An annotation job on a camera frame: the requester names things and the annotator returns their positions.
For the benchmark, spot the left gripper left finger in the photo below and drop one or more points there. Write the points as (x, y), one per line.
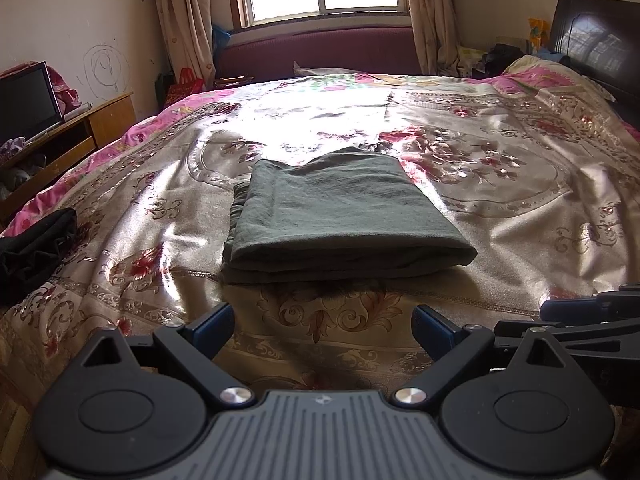
(186, 353)

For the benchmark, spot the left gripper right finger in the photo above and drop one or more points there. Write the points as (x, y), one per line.
(459, 353)

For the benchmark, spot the dark wooden headboard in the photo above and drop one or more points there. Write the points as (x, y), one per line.
(600, 40)

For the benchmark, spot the red gift bag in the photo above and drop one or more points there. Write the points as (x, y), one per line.
(187, 84)

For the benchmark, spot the black flat television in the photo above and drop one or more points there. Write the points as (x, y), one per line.
(28, 103)

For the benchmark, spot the black folded garment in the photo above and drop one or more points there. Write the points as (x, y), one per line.
(30, 258)

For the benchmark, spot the grey-green pants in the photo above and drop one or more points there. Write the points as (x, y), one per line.
(347, 215)

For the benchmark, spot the dark clothes pile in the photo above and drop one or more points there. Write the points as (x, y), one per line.
(497, 59)

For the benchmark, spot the maroon padded window bench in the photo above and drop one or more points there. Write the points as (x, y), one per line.
(378, 50)

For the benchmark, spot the beige curtain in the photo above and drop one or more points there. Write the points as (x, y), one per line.
(187, 29)
(435, 35)

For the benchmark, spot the left beige curtain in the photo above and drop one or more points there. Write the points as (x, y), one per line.
(187, 29)

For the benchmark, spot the wooden tv cabinet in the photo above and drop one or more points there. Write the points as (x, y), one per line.
(42, 161)

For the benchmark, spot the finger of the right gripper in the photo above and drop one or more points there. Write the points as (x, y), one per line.
(612, 306)
(612, 342)

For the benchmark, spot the right beige curtain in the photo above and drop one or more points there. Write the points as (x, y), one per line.
(435, 35)

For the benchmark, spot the pink cloth behind television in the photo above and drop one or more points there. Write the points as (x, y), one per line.
(68, 98)

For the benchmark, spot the floral satin bed quilt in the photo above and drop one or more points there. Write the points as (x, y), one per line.
(534, 168)

